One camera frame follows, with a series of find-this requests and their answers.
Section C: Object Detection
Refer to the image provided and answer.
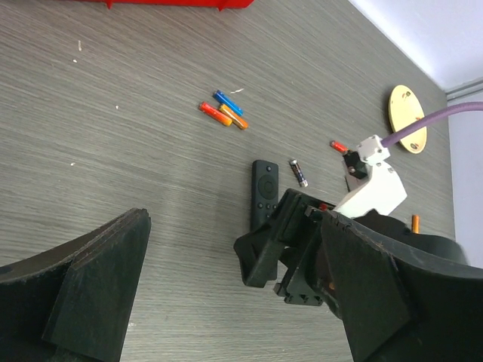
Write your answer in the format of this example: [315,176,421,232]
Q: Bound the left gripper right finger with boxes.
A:
[321,211,482,361]

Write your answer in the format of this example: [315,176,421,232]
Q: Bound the orange battery left cluster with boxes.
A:
[219,104,248,130]

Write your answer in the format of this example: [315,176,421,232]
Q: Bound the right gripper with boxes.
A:
[273,210,468,306]

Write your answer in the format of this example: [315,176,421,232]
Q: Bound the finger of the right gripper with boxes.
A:
[234,189,325,288]

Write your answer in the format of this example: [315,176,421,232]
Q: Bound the black battery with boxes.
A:
[289,159,309,187]

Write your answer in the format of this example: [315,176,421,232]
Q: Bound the red orange battery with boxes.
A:
[330,140,349,154]

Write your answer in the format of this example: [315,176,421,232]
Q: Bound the black remote control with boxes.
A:
[250,160,279,231]

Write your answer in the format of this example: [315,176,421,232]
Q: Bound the orange battery right side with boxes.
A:
[411,214,420,234]

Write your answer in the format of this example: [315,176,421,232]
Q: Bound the red battery cluster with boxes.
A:
[199,102,232,127]

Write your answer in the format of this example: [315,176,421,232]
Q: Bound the red plastic tray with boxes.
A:
[63,0,256,11]

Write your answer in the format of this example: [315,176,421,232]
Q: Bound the cream floral plate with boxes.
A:
[388,84,427,155]

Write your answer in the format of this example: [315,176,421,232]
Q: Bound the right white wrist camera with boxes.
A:
[334,135,408,219]

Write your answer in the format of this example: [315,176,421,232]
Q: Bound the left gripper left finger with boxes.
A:
[1,208,151,361]

